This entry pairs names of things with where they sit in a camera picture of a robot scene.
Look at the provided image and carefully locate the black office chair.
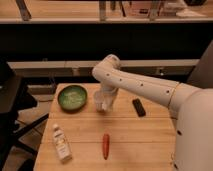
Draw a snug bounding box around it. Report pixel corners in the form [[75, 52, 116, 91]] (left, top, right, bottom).
[[0, 58, 49, 171]]

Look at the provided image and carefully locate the translucent plastic cup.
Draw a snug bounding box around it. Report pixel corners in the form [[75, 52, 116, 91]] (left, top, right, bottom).
[[94, 91, 107, 112]]

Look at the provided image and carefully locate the white sponge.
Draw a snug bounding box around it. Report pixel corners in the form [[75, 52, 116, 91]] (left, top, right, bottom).
[[101, 94, 116, 112]]

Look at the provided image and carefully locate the white lotion bottle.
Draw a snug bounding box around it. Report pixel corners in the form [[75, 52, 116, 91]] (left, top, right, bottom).
[[53, 124, 72, 163]]

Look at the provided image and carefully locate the grey panel at right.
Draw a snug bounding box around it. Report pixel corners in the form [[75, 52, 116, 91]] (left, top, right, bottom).
[[187, 40, 213, 88]]

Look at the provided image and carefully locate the red orange carrot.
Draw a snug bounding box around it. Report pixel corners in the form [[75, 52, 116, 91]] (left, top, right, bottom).
[[102, 134, 110, 160]]

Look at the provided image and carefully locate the green ceramic bowl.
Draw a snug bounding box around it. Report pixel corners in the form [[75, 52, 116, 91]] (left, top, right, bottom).
[[57, 85, 87, 111]]

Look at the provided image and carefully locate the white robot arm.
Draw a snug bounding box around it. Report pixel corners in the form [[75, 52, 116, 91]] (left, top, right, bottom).
[[92, 54, 213, 171]]

